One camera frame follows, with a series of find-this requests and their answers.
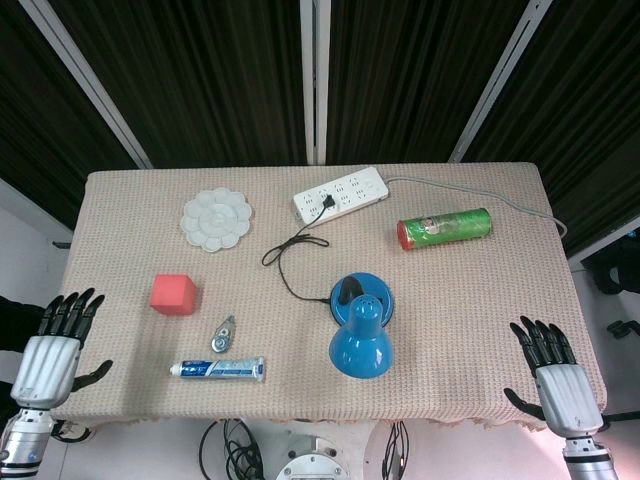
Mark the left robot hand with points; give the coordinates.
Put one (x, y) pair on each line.
(46, 357)

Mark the robot base column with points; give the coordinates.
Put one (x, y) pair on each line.
(312, 457)

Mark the blue desk lamp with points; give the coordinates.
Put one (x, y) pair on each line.
(361, 325)

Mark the white curtain frame post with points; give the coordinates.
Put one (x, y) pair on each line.
(82, 80)
(500, 80)
(315, 80)

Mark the green chips can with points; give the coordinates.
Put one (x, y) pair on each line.
(444, 228)

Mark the white flower paint palette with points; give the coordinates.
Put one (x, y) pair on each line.
(217, 218)

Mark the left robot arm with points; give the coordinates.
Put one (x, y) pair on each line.
(22, 435)

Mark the black equipment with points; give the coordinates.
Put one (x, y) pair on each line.
(612, 282)

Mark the beige woven tablecloth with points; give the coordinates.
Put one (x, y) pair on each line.
(325, 310)

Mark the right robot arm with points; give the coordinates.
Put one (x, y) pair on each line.
(590, 457)

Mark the blue white toothpaste tube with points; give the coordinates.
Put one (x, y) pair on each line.
(219, 370)

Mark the correction tape dispenser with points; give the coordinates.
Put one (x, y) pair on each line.
(223, 336)

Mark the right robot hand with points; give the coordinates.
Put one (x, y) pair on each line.
(562, 387)

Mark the red cube block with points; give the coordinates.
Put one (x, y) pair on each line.
(173, 295)

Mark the white power strip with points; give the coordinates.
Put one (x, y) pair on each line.
(341, 196)

